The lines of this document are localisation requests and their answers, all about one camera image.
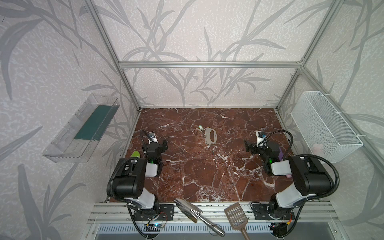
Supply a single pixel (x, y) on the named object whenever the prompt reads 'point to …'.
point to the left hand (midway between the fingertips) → (156, 134)
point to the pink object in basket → (317, 149)
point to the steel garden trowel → (193, 213)
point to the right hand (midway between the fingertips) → (253, 135)
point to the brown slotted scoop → (238, 218)
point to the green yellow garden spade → (136, 154)
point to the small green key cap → (200, 127)
